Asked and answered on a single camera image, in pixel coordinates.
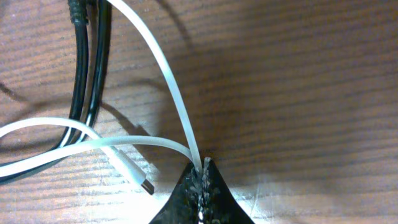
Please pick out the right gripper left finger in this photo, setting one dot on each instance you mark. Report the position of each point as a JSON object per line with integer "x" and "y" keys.
{"x": 182, "y": 205}

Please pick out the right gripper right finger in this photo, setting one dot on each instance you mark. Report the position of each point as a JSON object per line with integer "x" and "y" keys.
{"x": 217, "y": 204}

